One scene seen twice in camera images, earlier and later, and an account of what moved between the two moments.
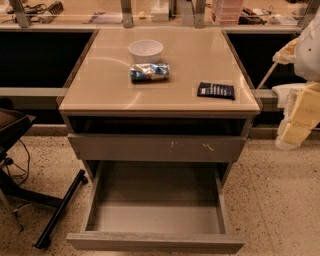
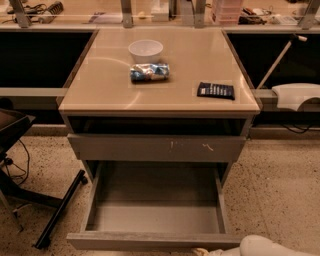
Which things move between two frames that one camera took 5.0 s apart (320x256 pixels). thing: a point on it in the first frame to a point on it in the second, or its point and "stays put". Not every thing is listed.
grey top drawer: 157,147 stays put
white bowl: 145,51 stays put
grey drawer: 155,207 stays put
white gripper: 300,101 to 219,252
